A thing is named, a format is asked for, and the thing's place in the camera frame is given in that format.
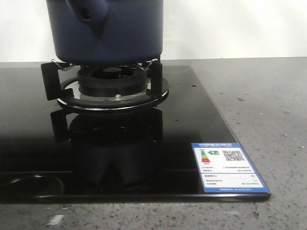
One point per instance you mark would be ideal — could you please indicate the black gas burner head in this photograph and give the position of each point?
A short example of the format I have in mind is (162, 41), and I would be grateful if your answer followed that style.
(108, 82)

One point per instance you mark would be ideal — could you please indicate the blue energy efficiency label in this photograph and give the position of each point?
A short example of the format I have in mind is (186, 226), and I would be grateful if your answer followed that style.
(226, 168)

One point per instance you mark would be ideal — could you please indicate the black glass gas stove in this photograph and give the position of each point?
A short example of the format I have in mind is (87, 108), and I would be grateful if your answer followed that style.
(51, 155)

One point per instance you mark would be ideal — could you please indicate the black pot support grate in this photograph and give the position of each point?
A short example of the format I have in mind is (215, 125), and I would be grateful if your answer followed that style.
(68, 95)

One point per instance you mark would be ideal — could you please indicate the dark blue cooking pot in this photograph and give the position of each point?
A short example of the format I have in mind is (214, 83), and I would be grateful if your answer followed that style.
(106, 32)

